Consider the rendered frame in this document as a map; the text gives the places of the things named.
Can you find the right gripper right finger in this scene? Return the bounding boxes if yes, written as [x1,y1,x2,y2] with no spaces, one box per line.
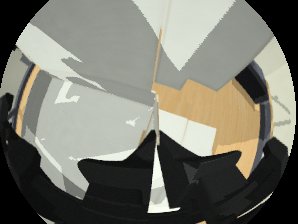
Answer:
[156,130,242,209]

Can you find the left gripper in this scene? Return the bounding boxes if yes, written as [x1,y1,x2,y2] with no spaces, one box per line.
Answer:
[0,93,23,161]

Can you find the black rectangular block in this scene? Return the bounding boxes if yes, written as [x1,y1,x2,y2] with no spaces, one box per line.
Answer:
[235,64,269,104]

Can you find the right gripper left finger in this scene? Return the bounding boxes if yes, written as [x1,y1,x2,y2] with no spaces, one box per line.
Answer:
[77,130,156,210]

